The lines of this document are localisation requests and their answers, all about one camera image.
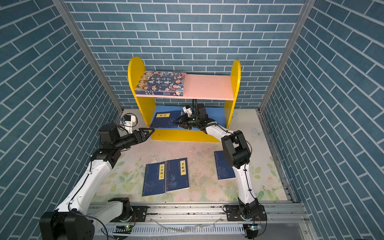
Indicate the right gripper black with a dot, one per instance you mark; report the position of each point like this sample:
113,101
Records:
184,123

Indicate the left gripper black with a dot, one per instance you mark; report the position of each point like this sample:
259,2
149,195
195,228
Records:
139,138

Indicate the blue book yellow label Yijing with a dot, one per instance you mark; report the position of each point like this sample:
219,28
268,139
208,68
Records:
166,120

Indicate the colourful illustrated thick book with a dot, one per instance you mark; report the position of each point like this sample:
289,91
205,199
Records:
161,84

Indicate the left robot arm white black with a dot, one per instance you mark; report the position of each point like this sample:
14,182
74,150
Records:
90,180

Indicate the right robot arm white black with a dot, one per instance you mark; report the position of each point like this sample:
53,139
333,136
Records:
236,152

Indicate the yellow shelf with coloured boards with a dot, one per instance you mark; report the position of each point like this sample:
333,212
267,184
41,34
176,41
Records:
197,87

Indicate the floral table mat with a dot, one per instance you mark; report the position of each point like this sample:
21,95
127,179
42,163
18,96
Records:
127,177

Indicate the blue book leftmost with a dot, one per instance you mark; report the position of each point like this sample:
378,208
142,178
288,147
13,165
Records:
154,179

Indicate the blue book rightmost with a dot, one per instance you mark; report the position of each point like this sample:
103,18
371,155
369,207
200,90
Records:
224,170

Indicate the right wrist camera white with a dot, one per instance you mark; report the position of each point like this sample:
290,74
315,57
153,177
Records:
188,110

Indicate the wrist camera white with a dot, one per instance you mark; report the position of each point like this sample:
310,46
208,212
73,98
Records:
188,110
129,121

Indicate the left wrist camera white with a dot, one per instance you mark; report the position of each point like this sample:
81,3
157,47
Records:
129,121

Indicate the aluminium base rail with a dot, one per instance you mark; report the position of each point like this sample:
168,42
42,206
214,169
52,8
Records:
285,220

